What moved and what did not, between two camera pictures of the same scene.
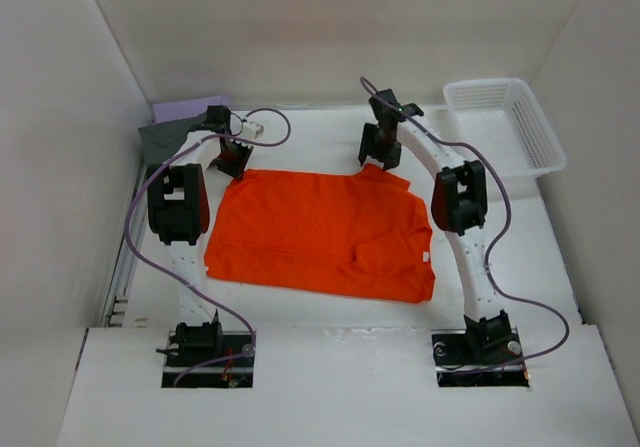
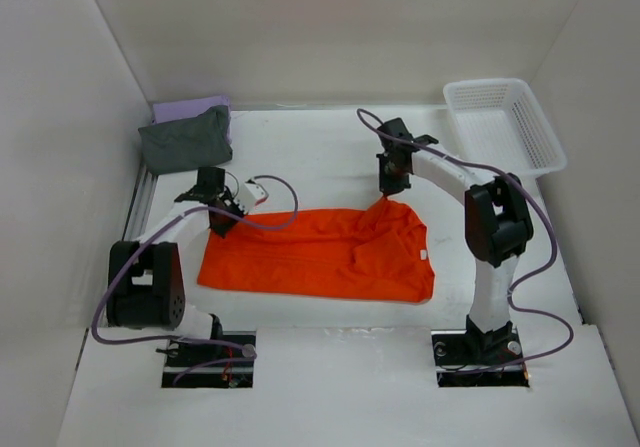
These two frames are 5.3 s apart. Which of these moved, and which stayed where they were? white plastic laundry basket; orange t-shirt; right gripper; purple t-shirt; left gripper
Moved: orange t-shirt; right gripper; left gripper
Stayed: purple t-shirt; white plastic laundry basket
